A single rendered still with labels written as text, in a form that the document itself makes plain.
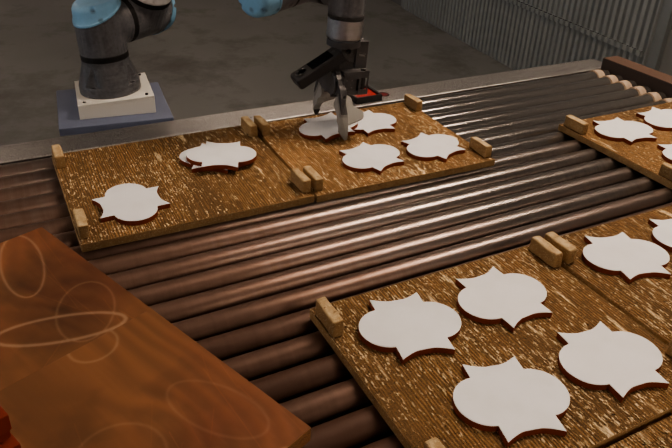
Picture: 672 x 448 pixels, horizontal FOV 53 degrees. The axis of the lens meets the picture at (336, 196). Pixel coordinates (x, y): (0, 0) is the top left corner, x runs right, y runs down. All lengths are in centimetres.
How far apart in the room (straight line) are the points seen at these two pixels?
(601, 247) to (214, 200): 66
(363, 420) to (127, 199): 60
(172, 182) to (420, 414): 68
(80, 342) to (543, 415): 53
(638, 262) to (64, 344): 85
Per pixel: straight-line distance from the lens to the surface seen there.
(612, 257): 116
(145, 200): 121
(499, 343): 94
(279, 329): 95
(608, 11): 442
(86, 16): 173
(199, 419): 68
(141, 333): 77
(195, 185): 127
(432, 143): 144
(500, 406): 85
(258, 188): 125
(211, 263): 109
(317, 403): 85
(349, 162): 133
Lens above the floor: 154
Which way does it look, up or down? 29 degrees down
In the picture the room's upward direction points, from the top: 3 degrees clockwise
